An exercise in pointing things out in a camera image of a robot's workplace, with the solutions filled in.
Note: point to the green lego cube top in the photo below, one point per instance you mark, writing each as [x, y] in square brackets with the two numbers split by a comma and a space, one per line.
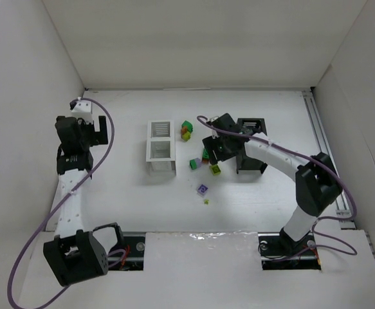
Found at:
[188, 125]

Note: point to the aluminium rail right side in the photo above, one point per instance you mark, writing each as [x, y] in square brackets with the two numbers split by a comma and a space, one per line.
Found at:
[342, 204]

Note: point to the white foam front board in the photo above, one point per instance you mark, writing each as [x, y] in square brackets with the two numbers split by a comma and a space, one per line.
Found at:
[215, 270]

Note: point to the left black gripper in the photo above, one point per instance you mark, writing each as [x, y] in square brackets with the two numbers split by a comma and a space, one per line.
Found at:
[100, 136]

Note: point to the lime lego square brick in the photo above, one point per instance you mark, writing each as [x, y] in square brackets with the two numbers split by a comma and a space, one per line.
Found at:
[215, 170]

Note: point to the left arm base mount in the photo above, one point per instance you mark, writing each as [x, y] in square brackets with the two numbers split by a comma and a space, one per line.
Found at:
[128, 256]

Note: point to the white two-cell container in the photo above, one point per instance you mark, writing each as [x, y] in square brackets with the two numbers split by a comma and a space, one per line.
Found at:
[161, 147]

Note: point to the yellow-green lego brick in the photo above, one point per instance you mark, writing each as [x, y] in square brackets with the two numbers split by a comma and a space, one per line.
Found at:
[186, 136]

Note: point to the black two-cell container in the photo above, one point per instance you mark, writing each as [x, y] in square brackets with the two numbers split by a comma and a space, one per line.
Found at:
[251, 126]

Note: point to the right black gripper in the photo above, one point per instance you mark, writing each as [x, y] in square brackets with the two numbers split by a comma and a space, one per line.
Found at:
[211, 149]

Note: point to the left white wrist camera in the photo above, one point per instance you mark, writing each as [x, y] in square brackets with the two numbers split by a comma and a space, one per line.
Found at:
[83, 109]

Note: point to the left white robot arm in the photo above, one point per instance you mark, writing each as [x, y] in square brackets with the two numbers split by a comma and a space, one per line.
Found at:
[75, 254]

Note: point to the long green lego brick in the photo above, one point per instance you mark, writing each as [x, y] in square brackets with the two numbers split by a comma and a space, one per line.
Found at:
[205, 155]

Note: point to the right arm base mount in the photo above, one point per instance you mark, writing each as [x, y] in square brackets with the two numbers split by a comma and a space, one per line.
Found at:
[276, 256]

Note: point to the purple lego square brick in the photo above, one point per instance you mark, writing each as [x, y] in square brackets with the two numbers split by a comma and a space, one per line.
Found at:
[202, 190]

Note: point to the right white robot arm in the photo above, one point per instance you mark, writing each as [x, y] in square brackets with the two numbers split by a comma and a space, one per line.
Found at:
[316, 182]

